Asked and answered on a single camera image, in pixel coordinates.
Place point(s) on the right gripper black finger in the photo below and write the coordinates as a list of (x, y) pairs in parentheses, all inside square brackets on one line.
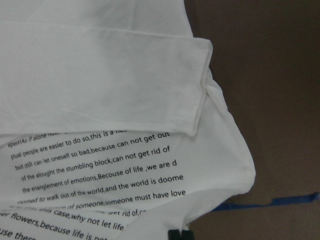
[(176, 234)]

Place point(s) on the white long-sleeve printed shirt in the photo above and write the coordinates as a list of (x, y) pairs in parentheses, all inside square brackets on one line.
[(111, 125)]

